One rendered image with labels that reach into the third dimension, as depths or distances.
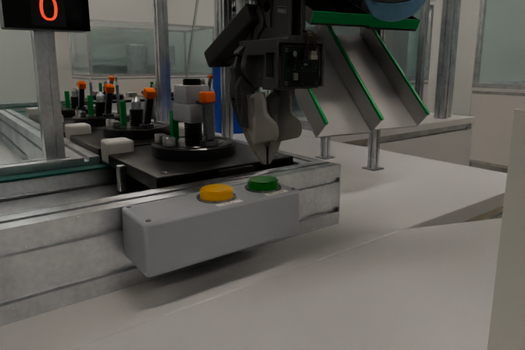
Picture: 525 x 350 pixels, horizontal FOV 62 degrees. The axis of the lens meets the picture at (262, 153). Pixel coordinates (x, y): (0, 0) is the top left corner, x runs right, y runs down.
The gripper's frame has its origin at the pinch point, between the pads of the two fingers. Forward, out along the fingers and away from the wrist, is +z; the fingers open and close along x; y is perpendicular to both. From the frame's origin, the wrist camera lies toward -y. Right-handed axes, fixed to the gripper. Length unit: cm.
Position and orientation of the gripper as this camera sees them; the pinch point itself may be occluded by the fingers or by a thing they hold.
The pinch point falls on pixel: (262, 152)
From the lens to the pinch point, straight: 55.9
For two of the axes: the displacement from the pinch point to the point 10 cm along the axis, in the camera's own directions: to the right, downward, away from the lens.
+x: 8.0, -1.2, 5.9
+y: 6.0, 1.6, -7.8
